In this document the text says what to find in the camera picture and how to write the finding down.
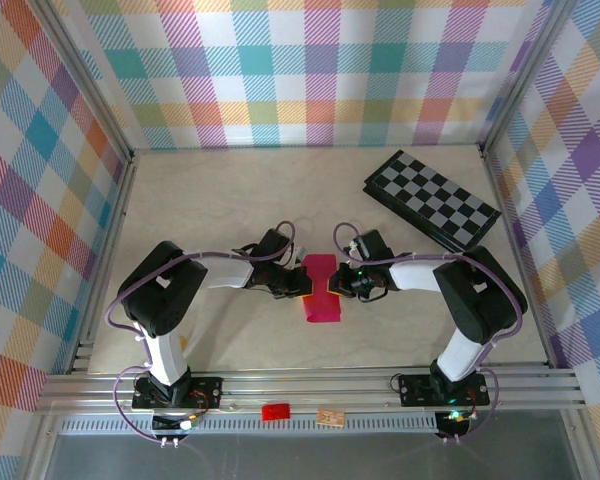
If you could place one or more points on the pink square paper sheet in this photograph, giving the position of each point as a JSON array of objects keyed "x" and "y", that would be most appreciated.
[{"x": 325, "y": 310}]

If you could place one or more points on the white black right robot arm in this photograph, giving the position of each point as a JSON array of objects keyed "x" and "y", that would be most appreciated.
[{"x": 480, "y": 300}]

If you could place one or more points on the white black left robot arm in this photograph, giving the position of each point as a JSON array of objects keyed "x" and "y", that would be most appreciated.
[{"x": 162, "y": 290}]

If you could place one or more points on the black grey folding chessboard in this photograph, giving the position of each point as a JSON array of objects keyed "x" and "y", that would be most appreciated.
[{"x": 430, "y": 200}]

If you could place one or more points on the red rectangular label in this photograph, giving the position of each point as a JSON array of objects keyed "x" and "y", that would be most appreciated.
[{"x": 276, "y": 412}]

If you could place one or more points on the small orange sticker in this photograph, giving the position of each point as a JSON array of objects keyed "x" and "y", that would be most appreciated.
[{"x": 330, "y": 417}]

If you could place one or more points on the small black circuit board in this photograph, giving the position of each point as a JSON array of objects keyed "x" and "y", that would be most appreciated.
[
  {"x": 187, "y": 424},
  {"x": 452, "y": 417}
]

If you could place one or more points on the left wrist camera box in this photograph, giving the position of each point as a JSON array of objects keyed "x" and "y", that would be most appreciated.
[{"x": 300, "y": 256}]

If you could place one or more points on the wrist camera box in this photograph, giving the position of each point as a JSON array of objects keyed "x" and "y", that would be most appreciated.
[
  {"x": 300, "y": 256},
  {"x": 353, "y": 246}
]

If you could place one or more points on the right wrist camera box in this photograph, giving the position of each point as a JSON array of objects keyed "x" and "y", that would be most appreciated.
[{"x": 353, "y": 246}]

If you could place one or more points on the aluminium mounting rail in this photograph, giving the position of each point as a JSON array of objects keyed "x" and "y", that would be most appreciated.
[{"x": 305, "y": 387}]

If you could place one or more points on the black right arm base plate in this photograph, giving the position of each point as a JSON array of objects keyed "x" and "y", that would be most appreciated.
[{"x": 415, "y": 390}]

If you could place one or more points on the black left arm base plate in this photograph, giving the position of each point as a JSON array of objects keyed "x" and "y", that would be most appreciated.
[{"x": 207, "y": 392}]

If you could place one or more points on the aluminium side rail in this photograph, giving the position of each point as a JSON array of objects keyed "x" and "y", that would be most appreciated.
[{"x": 106, "y": 250}]

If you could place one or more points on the aluminium frame post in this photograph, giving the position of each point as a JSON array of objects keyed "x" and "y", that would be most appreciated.
[
  {"x": 86, "y": 75},
  {"x": 524, "y": 75}
]

